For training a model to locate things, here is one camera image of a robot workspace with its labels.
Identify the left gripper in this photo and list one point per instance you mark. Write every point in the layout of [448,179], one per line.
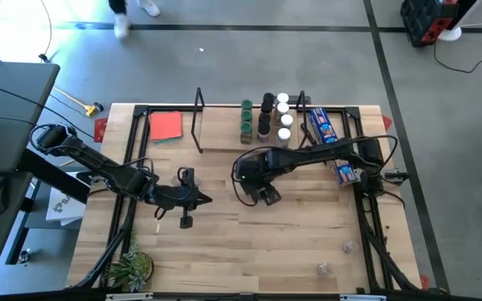
[174,196]

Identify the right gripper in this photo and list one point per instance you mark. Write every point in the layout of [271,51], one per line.
[253,173]

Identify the white lid seasoning jar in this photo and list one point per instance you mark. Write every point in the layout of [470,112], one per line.
[283,134]
[282,97]
[286,120]
[282,108]

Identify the purple garlic powder jar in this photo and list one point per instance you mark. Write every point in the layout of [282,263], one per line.
[263,129]

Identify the olive herb jar black lid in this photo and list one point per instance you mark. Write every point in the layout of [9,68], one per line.
[265,117]

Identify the orange spice jar black lid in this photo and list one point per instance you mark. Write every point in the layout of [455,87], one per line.
[266,107]
[268,97]

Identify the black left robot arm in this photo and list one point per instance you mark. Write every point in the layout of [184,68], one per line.
[98,163]

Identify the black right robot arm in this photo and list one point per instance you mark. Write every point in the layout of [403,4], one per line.
[316,152]

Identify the black metal wood shelf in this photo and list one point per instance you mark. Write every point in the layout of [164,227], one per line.
[220,129]

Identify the green paper sheet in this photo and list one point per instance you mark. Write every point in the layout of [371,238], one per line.
[167,141]

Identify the blue plastic wrap box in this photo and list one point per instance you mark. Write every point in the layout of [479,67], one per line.
[322,125]

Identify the potted succulent plant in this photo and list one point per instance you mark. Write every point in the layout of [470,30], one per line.
[134,267]

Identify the black metal clamp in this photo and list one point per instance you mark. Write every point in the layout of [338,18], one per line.
[396,177]

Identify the white printed sheet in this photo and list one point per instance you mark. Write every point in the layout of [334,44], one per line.
[63,207]

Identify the black desk base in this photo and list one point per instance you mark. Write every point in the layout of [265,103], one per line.
[52,175]

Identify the desk caster wheel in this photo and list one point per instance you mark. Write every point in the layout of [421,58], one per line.
[23,256]

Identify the person's shoe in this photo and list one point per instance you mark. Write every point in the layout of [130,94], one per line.
[151,7]
[120,26]

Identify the grey desk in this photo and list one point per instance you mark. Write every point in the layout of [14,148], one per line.
[11,108]

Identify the person's leg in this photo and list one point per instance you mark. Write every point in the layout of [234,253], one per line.
[117,5]

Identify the black red tool case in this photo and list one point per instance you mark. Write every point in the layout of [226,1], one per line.
[425,21]

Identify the white stand base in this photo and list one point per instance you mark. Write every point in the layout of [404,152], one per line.
[450,32]

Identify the black metal table frame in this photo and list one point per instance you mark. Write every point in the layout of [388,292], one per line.
[139,109]

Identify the silver bracket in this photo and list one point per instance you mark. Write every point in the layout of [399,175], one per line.
[129,297]
[362,297]

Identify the red corner bracket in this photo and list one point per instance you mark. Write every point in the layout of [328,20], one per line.
[101,129]
[386,122]
[424,281]

